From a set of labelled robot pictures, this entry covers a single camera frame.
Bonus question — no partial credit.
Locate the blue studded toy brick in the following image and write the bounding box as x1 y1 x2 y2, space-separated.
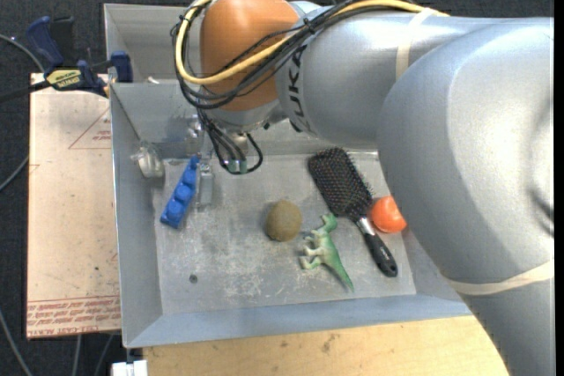
159 154 201 231

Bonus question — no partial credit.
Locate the clear glass thing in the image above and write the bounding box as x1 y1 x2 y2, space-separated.
130 139 167 180

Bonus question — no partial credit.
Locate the brown round ball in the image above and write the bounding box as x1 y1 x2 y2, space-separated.
263 199 304 243

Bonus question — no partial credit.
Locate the grey metal bin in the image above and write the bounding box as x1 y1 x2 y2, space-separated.
103 3 475 350

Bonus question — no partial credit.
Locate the black hairbrush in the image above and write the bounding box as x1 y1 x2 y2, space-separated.
307 146 399 278

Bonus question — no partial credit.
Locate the green toy dinosaur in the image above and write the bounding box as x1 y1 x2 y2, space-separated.
298 212 355 293

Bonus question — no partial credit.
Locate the brown cardboard board, red print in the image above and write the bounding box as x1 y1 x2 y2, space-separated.
26 72 122 340

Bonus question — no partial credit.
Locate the orange toy fruit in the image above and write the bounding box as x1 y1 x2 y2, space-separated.
367 195 408 234

